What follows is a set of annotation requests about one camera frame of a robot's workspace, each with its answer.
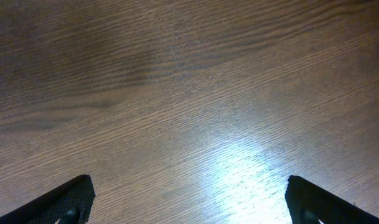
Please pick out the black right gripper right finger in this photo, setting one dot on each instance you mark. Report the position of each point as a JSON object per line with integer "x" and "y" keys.
{"x": 310, "y": 204}

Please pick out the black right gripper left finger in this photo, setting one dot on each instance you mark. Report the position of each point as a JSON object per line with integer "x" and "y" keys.
{"x": 70, "y": 202}

